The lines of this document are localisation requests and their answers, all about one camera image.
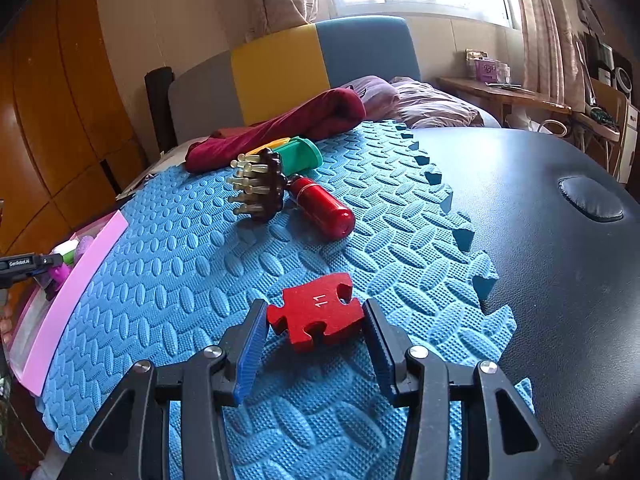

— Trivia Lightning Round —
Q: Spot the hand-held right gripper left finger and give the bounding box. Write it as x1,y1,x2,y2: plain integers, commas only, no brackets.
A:
57,299,269,480

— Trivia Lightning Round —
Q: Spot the red metal cylinder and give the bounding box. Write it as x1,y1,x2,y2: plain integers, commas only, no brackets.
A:
289,174,357,241

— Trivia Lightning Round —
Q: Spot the yellow orange block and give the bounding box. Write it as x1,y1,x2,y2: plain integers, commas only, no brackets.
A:
244,136,292,157

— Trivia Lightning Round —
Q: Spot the brown wooden scalp massager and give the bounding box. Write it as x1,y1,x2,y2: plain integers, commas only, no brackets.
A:
227,149,290,224

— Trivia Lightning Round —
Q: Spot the pale lilac dotted toy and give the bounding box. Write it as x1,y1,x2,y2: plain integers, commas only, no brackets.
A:
74,235,97,262

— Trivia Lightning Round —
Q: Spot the green plastic cylinder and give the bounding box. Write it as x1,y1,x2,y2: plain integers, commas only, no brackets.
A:
272,136,323,173

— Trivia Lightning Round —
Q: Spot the pink box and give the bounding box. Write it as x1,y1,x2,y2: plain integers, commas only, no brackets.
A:
465,50,511,83

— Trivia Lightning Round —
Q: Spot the grey yellow blue headboard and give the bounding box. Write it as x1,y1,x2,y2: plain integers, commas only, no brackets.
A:
167,16,422,153

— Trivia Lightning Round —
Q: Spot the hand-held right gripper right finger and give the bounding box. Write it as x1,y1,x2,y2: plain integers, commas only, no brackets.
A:
361,299,571,480

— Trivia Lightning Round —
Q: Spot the pink-rimmed white tray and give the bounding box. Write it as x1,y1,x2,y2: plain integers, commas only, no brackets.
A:
10,210,130,398

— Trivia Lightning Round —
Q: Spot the cluttered shelf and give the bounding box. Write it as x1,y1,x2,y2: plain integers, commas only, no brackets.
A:
575,0,640,186

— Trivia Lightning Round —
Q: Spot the blue foam mat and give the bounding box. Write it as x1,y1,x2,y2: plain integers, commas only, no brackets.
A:
37,120,533,480

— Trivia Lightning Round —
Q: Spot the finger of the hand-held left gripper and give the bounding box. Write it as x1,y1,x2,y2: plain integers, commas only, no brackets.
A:
32,254,63,276

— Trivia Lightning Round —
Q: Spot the maroon cat-print cloth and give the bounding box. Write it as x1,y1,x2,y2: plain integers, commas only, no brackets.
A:
186,87,366,175

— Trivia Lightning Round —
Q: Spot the white cable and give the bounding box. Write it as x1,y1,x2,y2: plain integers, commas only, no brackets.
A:
505,114,572,137

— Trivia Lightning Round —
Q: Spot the red puzzle piece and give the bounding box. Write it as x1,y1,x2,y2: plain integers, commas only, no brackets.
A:
266,271,365,353

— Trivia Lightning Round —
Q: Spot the purple pillow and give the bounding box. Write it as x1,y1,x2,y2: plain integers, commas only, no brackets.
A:
350,75,486,128

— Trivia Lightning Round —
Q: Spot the black round cushion plug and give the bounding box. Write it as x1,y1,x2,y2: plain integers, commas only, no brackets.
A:
557,176,626,222

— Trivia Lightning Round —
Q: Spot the wooden wardrobe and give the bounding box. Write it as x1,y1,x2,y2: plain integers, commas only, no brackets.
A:
0,0,151,256

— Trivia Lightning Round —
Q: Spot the purple silicone toy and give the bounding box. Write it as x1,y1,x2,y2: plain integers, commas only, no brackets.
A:
46,261,72,288

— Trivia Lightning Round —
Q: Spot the wooden bedside desk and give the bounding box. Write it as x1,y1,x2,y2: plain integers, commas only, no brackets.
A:
437,76,573,126

